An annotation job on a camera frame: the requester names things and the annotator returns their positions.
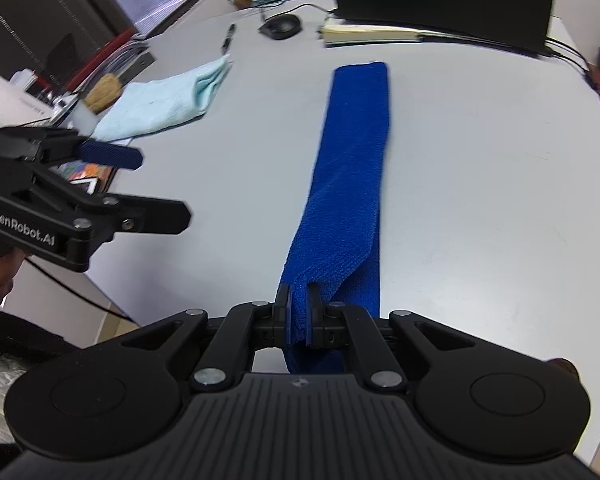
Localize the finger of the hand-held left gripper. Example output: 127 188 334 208
0 127 144 171
32 162 192 261

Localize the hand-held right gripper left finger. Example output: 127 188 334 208
122 284 295 392

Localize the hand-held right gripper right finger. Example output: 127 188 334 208
306 282 476 393

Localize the dark blue towel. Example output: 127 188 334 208
278 61 392 376

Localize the light blue towel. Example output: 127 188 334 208
91 55 234 143

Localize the colourful book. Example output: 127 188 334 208
50 160 119 197

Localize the brown bristle brush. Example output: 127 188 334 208
82 73 124 112

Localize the black binder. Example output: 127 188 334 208
102 42 157 83

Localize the red folder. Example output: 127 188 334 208
34 27 137 92

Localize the black computer mouse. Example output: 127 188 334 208
258 13 301 40

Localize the cream paper notebook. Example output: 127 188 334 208
320 21 481 49

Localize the thin black floor cable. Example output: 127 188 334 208
26 256 137 324

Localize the black monitor cable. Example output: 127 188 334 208
544 36 600 92

